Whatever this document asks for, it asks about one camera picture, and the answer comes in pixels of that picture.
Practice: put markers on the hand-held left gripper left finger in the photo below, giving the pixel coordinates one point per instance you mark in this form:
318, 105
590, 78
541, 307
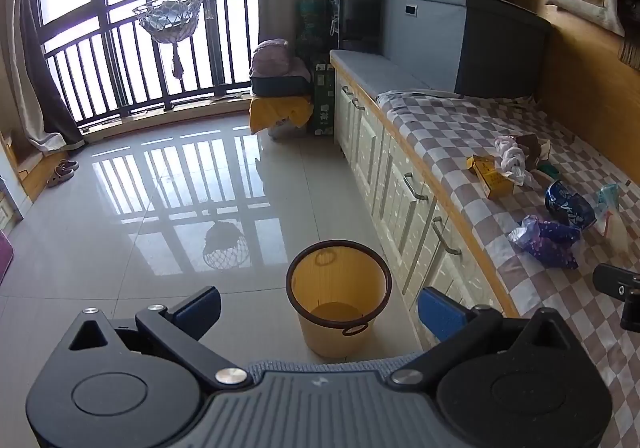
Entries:
200, 313

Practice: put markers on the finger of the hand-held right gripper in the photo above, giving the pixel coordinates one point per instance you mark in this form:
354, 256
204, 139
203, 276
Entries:
612, 278

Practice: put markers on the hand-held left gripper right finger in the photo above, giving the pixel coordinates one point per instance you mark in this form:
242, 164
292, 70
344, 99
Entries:
440, 313

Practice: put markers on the clear plastic bag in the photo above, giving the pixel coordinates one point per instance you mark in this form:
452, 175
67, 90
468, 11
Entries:
612, 213

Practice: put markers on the purple wrapper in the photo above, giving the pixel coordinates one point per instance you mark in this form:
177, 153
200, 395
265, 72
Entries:
547, 240

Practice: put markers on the crushed blue can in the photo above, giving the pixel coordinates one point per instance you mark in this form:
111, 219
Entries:
567, 205

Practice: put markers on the yellow trash bin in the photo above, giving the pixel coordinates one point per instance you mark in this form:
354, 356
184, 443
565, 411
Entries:
340, 278

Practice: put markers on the small yellow box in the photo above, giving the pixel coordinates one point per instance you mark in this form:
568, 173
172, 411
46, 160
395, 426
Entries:
490, 177

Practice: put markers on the brown cardboard piece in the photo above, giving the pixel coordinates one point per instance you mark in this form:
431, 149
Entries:
532, 145

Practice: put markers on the white pink crumpled bag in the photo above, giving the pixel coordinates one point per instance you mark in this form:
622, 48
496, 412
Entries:
512, 157

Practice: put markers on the checkered blanket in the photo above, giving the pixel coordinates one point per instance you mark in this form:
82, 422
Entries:
450, 142

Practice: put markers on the white cabinet with wooden top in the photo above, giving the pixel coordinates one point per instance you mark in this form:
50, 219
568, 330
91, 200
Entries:
370, 137

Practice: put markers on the purple mat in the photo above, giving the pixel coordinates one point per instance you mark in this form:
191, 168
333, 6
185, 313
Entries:
6, 258

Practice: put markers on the yellow cloth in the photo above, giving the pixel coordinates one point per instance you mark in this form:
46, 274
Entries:
280, 110

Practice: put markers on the green carton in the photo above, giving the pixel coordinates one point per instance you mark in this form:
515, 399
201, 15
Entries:
322, 102

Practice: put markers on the black suitcase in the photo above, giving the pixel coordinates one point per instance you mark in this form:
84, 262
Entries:
280, 85

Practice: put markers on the grey storage box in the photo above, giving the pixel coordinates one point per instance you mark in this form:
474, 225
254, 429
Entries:
500, 42

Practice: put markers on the black window railing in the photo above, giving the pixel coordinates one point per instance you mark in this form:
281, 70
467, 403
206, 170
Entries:
125, 52

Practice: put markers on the hanging net basket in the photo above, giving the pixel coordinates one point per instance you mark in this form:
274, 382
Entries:
170, 15

